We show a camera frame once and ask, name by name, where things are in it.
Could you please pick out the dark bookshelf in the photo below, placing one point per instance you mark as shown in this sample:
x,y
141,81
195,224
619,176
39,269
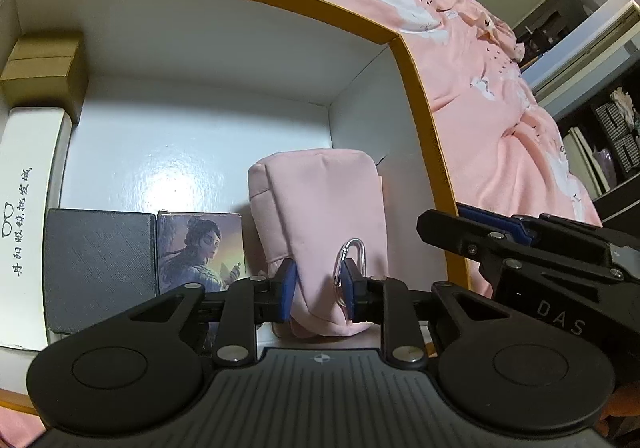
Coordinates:
x,y
588,81

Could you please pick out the long white glasses box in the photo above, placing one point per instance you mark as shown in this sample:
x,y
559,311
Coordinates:
x,y
34,147

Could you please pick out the pink fabric pouch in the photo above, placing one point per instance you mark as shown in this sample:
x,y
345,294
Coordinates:
x,y
305,206

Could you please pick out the silver carabiner clip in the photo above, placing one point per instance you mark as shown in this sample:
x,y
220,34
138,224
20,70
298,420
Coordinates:
x,y
351,252

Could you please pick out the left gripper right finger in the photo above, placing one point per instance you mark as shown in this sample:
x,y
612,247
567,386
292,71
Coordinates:
x,y
387,303

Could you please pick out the pink cloud-print bedsheet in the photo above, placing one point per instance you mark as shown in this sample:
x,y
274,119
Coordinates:
x,y
504,152

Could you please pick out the person's right hand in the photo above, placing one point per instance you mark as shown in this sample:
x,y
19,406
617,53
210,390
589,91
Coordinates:
x,y
625,401

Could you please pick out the black leather wallet box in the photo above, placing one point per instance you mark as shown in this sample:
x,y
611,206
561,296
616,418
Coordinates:
x,y
96,264

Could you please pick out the illustrated character card box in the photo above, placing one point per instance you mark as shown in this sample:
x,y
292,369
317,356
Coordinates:
x,y
205,248

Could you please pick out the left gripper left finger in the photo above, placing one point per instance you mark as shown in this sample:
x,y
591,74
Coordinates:
x,y
246,305

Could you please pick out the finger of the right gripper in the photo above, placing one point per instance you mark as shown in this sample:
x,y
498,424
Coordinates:
x,y
506,224
452,232

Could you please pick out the small brown cardboard box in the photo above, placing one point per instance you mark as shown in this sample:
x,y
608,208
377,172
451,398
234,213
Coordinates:
x,y
47,69

